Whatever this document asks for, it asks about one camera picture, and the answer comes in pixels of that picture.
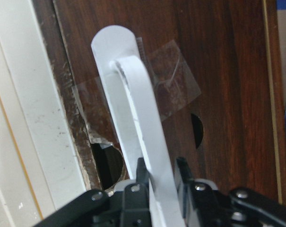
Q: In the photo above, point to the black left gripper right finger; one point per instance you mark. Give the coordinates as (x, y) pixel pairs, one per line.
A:
(202, 205)

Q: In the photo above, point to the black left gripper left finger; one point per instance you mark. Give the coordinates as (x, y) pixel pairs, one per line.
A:
(128, 207)

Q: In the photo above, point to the dark brown wooden drawer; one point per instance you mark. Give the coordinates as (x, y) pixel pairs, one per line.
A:
(233, 133)

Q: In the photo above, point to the white drawer handle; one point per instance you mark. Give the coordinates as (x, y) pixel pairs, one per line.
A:
(133, 108)

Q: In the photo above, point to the white cabinet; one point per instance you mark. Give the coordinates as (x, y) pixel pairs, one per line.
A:
(39, 169)

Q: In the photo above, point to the clear adhesive tape piece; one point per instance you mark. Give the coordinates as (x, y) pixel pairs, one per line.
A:
(173, 83)

